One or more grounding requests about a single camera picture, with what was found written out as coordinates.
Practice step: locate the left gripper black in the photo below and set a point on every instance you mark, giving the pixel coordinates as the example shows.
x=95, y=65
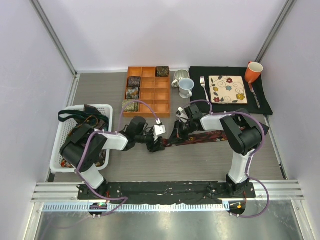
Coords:
x=158, y=146

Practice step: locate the white plastic basket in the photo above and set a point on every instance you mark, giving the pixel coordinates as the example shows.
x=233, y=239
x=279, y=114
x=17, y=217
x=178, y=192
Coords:
x=61, y=140

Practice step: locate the pale blue mug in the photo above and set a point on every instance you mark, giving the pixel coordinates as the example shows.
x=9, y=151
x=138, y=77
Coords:
x=186, y=86

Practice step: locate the patterned handle knife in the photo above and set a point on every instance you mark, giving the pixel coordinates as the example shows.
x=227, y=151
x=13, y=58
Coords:
x=254, y=95

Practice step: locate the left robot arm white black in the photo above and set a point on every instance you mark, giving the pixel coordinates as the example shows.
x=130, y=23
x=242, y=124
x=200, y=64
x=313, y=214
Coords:
x=119, y=141

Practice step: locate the grey ribbed mug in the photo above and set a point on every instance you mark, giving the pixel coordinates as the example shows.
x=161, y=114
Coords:
x=179, y=75

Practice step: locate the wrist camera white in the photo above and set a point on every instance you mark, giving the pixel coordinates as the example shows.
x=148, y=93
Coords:
x=158, y=129
x=181, y=116

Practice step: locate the rolled dark tie top right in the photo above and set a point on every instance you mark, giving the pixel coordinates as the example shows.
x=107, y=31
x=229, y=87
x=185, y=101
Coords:
x=162, y=71

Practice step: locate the floral square plate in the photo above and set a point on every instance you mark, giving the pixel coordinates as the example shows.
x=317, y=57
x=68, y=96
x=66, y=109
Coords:
x=226, y=89

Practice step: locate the pile of patterned ties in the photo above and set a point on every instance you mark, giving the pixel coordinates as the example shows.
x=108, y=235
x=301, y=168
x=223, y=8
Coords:
x=82, y=120

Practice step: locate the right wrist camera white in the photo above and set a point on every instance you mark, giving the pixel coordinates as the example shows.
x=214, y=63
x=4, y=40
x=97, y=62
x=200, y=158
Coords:
x=181, y=116

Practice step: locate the rolled purple patterned tie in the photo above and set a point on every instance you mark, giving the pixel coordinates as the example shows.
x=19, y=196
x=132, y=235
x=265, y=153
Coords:
x=133, y=81

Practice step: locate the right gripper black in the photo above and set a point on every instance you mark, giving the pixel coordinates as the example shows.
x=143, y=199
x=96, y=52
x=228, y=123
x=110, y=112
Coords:
x=177, y=133

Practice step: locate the rolled olive green tie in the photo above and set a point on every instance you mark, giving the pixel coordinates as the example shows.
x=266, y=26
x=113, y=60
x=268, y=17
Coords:
x=129, y=105

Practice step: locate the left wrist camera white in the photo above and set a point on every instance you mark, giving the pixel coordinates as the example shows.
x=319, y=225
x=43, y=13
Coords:
x=158, y=129

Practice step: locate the silver fork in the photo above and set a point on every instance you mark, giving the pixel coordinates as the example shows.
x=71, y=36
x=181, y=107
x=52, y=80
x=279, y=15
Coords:
x=203, y=85

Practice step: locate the orange compartment tray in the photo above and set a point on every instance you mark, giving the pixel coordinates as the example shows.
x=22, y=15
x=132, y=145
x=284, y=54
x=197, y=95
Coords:
x=154, y=92

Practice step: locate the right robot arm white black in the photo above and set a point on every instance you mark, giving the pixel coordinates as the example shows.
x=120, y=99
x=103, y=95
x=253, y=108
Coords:
x=238, y=176

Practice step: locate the orange mug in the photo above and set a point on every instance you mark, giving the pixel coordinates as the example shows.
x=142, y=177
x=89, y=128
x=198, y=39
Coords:
x=253, y=72

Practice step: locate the black cloth placemat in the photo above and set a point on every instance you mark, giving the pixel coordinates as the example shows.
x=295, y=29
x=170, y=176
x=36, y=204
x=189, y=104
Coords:
x=198, y=93

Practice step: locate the dark red patterned tie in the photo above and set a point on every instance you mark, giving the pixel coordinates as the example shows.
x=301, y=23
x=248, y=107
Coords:
x=200, y=138

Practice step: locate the rolled brown patterned tie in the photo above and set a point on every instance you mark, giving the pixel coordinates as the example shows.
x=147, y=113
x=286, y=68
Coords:
x=132, y=93

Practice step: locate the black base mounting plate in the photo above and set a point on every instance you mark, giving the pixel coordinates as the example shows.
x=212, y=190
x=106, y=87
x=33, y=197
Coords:
x=174, y=192

